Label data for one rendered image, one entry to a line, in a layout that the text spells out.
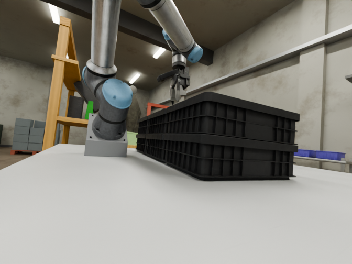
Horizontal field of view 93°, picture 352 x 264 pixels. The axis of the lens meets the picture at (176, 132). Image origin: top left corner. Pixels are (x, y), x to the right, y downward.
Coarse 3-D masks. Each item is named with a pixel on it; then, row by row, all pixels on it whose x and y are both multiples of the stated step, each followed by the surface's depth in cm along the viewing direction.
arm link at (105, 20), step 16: (96, 0) 51; (112, 0) 51; (96, 16) 54; (112, 16) 55; (96, 32) 57; (112, 32) 58; (96, 48) 61; (112, 48) 62; (96, 64) 65; (112, 64) 68; (96, 80) 67
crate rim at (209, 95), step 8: (200, 96) 45; (208, 96) 42; (216, 96) 43; (224, 96) 44; (176, 104) 59; (184, 104) 53; (192, 104) 48; (232, 104) 45; (240, 104) 46; (248, 104) 48; (256, 104) 49; (168, 112) 66; (264, 112) 50; (272, 112) 52; (280, 112) 53; (288, 112) 55; (296, 120) 59
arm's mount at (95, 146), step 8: (88, 128) 74; (88, 136) 71; (96, 136) 73; (88, 144) 70; (96, 144) 71; (104, 144) 73; (112, 144) 74; (120, 144) 76; (88, 152) 70; (96, 152) 71; (104, 152) 73; (112, 152) 74; (120, 152) 76
